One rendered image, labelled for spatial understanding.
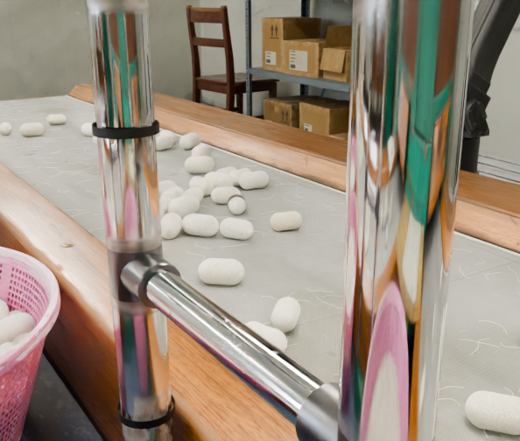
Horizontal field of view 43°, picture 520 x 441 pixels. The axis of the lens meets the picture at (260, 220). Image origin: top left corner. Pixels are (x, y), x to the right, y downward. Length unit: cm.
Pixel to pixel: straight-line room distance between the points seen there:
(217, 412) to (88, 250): 24
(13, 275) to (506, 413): 35
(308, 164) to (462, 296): 36
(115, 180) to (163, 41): 517
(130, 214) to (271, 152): 62
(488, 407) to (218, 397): 13
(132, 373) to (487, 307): 28
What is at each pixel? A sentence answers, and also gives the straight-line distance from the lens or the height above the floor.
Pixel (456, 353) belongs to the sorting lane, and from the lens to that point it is 43.
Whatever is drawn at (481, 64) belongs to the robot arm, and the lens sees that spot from 104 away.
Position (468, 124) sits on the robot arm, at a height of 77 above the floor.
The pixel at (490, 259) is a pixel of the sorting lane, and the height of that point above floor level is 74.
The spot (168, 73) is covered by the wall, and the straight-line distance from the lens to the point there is 545.
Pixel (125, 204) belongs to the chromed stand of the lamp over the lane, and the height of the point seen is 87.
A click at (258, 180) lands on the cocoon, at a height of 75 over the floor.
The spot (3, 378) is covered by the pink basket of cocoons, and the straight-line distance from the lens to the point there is 39.
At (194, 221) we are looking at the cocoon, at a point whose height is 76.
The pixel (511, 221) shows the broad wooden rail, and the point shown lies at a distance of 62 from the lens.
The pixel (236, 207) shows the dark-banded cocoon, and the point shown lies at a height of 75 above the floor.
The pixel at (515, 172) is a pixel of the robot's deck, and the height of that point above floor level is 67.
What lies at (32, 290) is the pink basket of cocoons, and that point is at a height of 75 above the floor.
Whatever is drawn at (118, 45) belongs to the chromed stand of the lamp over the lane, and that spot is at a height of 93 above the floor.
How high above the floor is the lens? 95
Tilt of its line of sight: 19 degrees down
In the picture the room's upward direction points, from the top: straight up
